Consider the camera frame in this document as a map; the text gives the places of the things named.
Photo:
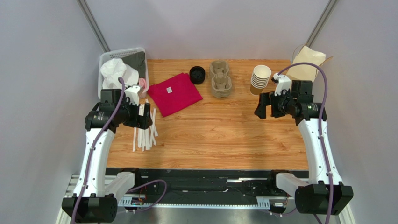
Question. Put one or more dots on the stack of black cup lids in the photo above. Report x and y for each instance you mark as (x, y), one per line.
(197, 75)

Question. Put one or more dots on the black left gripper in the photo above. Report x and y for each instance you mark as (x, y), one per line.
(142, 122)

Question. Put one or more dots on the stack of paper cups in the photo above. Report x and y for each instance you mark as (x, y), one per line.
(259, 80)

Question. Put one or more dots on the red folded cloth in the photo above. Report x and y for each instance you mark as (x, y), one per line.
(174, 94)

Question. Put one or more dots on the pink cloth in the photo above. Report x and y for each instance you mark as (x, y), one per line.
(142, 82)

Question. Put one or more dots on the dark green cloth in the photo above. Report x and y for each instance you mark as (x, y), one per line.
(137, 62)

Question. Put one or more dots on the cardboard cup carrier stack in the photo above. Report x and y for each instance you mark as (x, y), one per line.
(221, 82)

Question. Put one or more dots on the white bucket hat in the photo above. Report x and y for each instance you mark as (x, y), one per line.
(114, 69)

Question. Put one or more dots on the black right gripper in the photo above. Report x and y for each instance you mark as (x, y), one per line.
(274, 105)

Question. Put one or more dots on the bundle of white straws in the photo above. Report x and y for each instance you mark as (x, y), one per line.
(146, 139)

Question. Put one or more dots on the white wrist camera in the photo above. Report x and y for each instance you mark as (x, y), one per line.
(133, 94)
(282, 82)

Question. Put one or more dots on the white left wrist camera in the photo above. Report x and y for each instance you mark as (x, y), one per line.
(133, 94)

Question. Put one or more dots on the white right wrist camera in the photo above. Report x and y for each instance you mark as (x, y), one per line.
(282, 82)

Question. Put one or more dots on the brown paper bag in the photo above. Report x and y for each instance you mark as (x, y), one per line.
(306, 72)

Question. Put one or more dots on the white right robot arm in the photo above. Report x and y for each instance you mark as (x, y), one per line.
(324, 192)

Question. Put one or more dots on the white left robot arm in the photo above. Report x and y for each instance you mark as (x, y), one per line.
(92, 200)

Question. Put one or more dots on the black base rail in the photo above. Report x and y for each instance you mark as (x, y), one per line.
(200, 188)

